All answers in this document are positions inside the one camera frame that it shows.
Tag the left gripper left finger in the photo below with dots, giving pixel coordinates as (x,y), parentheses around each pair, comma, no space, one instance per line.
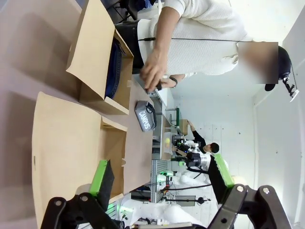
(104,181)

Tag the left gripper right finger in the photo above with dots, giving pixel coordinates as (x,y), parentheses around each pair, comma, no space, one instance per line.
(218,176)

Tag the black stapler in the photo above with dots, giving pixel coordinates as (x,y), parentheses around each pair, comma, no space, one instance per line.
(160,86)

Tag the person in black sweater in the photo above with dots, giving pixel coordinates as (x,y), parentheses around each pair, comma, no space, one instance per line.
(200,140)

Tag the grey Campus pencil case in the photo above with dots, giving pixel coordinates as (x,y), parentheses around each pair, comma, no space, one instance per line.
(144,119)

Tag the black trousers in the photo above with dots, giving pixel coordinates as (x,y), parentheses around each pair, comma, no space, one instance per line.
(128,31)

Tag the person's blurred head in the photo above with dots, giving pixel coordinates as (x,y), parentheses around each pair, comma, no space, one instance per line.
(262,62)

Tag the person in white sweater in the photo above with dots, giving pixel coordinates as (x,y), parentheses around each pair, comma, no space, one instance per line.
(202,28)

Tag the person's left hand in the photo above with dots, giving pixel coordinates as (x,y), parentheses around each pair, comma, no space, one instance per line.
(167,81)

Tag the navy Campus pencil case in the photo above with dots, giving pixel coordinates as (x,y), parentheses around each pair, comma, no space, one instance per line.
(114,71)

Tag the person's right forearm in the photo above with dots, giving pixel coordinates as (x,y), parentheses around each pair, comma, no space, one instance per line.
(166,23)

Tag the person's left forearm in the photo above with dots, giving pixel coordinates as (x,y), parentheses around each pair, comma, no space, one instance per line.
(180,77)

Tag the white table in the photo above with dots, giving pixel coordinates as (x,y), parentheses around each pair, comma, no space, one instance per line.
(163,105)

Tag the black wrist watch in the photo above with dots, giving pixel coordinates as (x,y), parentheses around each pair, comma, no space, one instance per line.
(174,82)

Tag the small background cardboard box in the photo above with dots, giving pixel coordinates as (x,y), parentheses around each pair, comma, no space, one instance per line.
(184,126)

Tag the person's right hand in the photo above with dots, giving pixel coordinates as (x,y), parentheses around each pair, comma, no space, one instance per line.
(155,69)

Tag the brown cardboard box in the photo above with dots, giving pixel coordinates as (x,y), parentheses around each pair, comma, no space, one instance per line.
(66,143)
(93,43)

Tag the white head-mounted camera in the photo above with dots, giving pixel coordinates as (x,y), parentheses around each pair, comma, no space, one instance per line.
(294,95)

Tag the background robot black gripper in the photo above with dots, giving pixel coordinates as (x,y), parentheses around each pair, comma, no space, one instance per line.
(194,157)

